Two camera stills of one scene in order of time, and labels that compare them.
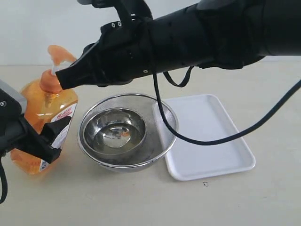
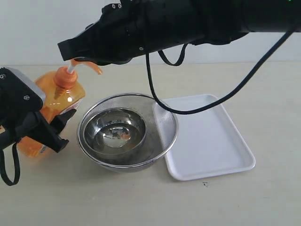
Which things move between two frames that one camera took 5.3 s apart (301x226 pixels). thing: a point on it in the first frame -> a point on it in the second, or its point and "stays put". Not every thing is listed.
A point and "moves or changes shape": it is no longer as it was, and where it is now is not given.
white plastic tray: [203, 117] stays put
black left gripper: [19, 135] -> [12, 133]
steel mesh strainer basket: [127, 133] stays put
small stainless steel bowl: [114, 131] stays put
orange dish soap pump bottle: [46, 103] moves or changes shape
